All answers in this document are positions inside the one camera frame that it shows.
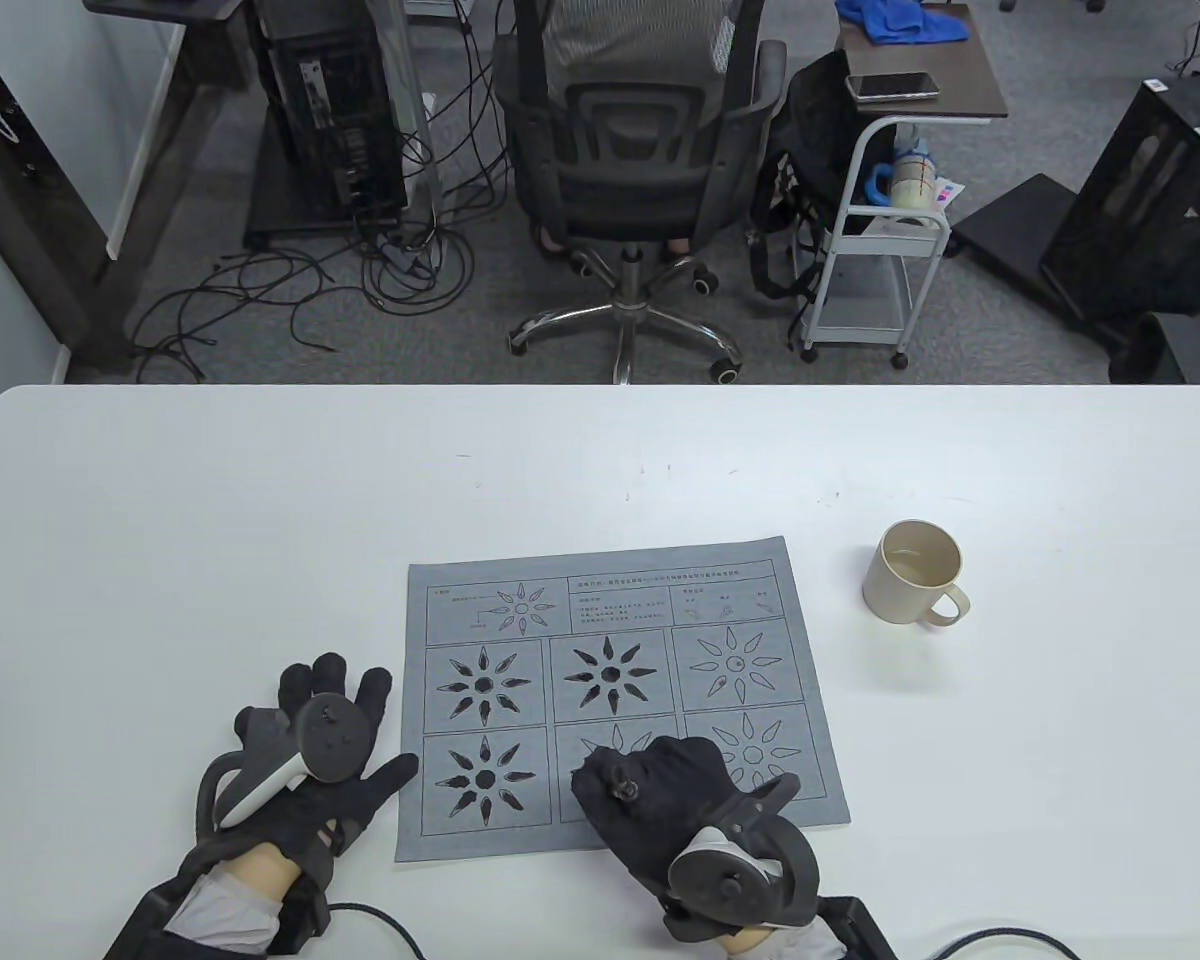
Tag person's left hand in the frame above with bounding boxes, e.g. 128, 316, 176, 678
197, 653, 421, 886

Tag person's right hand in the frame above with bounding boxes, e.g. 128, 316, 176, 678
570, 736, 799, 919

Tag grey water writing practice cloth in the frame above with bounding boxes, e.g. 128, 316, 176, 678
393, 536, 853, 866

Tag person's left forearm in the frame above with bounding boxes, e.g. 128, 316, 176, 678
165, 850, 297, 949

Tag blue cloth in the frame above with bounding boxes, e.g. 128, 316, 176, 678
837, 0, 971, 46

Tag dark grey handheld controller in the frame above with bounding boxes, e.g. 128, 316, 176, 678
197, 693, 373, 836
665, 772, 823, 936

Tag beige mug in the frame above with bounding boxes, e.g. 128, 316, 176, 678
862, 519, 972, 629

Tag black mesh office chair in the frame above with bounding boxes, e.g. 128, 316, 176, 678
490, 0, 789, 386

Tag white drinking bottle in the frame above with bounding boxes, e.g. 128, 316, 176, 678
865, 140, 939, 213

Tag black flat base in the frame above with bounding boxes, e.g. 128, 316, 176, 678
950, 173, 1076, 293

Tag black computer tower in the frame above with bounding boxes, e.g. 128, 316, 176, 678
255, 0, 408, 226

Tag black backpack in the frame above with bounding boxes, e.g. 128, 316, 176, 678
748, 48, 901, 301

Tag dark desk with white panel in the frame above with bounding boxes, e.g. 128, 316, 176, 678
82, 0, 251, 261

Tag dark smartphone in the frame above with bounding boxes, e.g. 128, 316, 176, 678
845, 72, 941, 104

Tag black open computer case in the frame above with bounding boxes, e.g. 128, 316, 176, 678
1040, 75, 1200, 323

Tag white cart brown top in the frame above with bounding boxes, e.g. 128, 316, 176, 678
800, 5, 1011, 371

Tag black cable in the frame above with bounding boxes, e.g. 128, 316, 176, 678
923, 929, 1067, 960
328, 902, 423, 960

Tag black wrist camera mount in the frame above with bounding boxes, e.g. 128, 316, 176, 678
820, 895, 901, 960
105, 860, 333, 960

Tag tangle of black cables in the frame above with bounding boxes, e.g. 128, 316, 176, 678
125, 0, 516, 386

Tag dark vertical post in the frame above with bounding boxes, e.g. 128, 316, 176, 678
0, 15, 131, 366

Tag aluminium frame post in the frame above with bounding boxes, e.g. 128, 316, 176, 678
368, 0, 443, 216

